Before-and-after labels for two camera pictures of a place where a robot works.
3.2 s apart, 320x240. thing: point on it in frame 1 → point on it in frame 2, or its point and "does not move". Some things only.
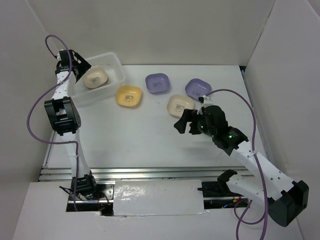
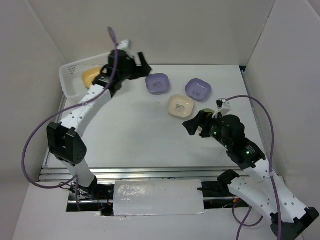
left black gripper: [84, 65] → [136, 70]
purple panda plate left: [157, 83] does not move
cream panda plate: [177, 103] does not move
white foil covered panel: [154, 197] does not move
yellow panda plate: [129, 97] → [89, 75]
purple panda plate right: [195, 88] does not move
